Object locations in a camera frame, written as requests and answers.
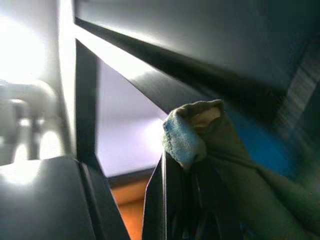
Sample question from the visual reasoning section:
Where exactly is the grey green cloth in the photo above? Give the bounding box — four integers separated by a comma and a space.
161, 98, 320, 240

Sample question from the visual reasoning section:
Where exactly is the blue plastic bucket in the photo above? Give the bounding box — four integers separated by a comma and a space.
223, 106, 298, 178

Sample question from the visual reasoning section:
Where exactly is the grey top-load washing machine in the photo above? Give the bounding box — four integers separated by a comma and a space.
0, 154, 130, 240

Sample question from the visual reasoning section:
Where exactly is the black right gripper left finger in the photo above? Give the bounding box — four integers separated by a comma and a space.
142, 151, 192, 240

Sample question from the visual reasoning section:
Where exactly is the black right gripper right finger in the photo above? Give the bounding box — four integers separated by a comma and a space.
192, 159, 243, 240

